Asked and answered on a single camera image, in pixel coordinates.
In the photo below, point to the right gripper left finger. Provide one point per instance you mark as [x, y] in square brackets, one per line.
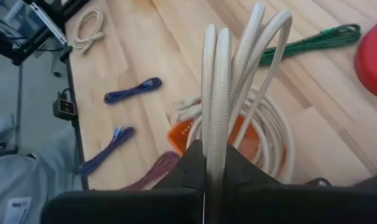
[145, 207]

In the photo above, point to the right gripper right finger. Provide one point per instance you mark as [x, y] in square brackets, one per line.
[285, 205]

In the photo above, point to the orange plastic basket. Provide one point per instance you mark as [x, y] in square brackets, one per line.
[179, 138]

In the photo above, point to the person's grey trouser legs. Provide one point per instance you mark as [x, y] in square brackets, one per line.
[36, 174]

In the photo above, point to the white paper sheet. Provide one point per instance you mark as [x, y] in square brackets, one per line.
[17, 211]

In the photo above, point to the black table edge rail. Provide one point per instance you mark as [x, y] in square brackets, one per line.
[78, 140]

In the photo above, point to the small black camera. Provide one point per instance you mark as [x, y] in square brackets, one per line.
[64, 108]

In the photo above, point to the black rig frame post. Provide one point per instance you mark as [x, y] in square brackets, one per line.
[26, 46]

